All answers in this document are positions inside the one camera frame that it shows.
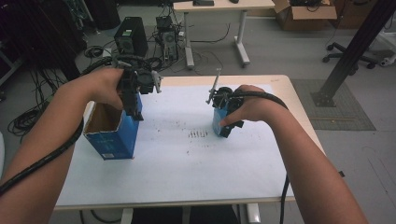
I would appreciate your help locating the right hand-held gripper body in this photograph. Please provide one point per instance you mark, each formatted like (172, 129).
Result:
(225, 98)

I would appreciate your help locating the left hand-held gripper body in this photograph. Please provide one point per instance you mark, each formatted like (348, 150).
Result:
(144, 81)

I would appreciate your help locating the small blue box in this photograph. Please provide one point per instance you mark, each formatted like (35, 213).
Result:
(218, 119)

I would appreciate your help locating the large blue cardboard box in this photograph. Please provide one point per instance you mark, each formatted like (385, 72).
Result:
(121, 140)

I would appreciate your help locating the person's right hand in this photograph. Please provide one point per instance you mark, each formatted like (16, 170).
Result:
(258, 109)

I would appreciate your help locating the person's left hand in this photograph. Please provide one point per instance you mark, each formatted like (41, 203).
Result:
(96, 85)

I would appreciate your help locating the black computer tower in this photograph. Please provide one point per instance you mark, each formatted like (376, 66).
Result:
(132, 35)

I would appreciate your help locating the small open computer case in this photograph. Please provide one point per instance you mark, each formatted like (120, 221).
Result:
(168, 39)

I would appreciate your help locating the white paper sheet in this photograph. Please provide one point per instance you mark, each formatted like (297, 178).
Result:
(186, 168)

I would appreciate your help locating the white table leg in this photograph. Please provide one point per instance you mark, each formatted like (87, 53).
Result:
(253, 214)
(127, 216)

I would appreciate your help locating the light wooden desk white legs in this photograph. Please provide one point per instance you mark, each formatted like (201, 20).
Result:
(224, 4)

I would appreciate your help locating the black device on desk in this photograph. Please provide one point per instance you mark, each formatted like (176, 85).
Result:
(203, 2)

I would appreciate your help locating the grey floor mat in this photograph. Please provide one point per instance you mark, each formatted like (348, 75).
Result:
(339, 115)

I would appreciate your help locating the open brown cardboard box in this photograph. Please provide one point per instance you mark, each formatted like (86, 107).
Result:
(306, 15)

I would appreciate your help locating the black office chair base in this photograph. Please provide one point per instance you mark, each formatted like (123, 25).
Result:
(342, 54)

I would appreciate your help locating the black metal stand post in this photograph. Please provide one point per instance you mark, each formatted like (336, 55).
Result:
(351, 51)

